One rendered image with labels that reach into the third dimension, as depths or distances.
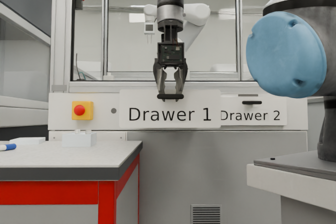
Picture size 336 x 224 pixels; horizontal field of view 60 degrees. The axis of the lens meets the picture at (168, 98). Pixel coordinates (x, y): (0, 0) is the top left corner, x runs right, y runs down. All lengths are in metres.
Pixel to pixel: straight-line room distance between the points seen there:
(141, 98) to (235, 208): 0.61
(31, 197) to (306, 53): 0.52
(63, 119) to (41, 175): 0.63
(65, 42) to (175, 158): 0.64
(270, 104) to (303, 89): 0.78
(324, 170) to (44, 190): 0.47
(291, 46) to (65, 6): 1.03
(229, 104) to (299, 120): 0.29
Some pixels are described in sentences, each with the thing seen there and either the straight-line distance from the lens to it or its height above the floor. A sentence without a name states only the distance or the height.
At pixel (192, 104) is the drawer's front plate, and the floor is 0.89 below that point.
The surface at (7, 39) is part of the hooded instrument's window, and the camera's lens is 1.73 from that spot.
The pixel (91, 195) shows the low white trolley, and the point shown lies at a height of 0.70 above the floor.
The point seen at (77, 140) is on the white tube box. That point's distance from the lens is 0.92.
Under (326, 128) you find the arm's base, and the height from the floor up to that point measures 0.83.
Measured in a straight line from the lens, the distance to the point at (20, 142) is 1.06.
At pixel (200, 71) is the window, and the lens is 1.19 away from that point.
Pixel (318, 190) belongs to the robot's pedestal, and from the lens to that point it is 0.48.
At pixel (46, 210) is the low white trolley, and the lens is 0.62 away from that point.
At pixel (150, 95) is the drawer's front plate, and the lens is 0.83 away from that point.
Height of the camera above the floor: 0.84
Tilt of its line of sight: 4 degrees up
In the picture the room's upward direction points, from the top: straight up
